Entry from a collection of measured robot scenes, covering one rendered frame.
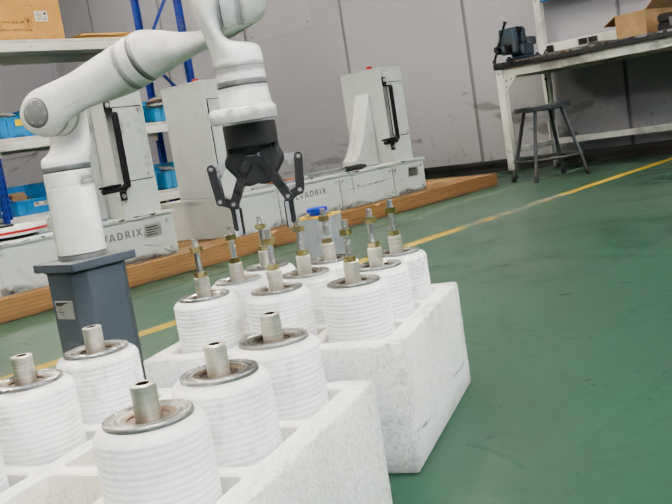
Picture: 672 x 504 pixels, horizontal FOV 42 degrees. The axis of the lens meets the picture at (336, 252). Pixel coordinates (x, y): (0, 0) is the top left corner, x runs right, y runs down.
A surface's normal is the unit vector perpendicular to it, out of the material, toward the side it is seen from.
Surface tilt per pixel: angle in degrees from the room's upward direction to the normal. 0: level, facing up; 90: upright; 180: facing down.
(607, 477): 0
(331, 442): 90
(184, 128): 90
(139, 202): 90
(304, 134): 90
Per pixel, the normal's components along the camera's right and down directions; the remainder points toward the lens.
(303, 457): 0.92, -0.09
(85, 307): 0.06, 0.11
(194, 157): -0.65, 0.20
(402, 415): -0.32, 0.18
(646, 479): -0.15, -0.98
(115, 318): 0.74, -0.03
